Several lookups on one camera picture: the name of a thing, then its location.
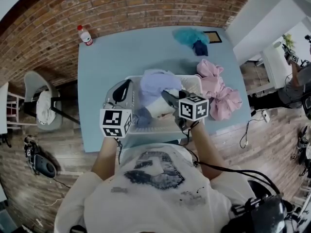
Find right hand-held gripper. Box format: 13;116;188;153
161;89;209;131

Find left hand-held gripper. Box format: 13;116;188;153
99;79;135;139

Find white plastic laundry basket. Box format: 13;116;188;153
125;74;206;135

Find white clothes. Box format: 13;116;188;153
147;88;180;118

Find lavender garment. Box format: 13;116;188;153
138;68;183;111

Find blue-grey clothes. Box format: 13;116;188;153
135;107;153;127

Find pink garment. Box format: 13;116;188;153
194;59;243;121

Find person's right forearm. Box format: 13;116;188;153
188;121;229;182

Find person's left forearm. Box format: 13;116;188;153
91;136;122;182

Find light blue table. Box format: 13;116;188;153
77;26;252;153

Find dark blue cloth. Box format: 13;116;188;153
192;40;209;57

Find teal fluffy cloth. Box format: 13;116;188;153
172;27;210;47

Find plastic bottle with red label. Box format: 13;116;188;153
77;25;94;47

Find white crumpled cloth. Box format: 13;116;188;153
35;91;58;126

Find grey shell chair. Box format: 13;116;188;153
23;71;81;132

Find white desk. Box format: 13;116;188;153
261;41;292;89

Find person's white printed t-shirt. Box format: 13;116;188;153
54;143;256;233

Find small white folding table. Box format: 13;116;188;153
0;81;26;135

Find small vase with green plant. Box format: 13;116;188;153
273;33;296;49

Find black waist-mounted equipment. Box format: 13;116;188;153
228;180;294;233

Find black left gripper cord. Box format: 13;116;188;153
114;136;123;166

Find small black picture frame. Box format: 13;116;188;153
203;31;223;45

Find black floor cable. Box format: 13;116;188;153
239;116;263;149

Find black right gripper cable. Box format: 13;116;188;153
182;127;282;199

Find white floor cable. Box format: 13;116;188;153
33;198;65;207

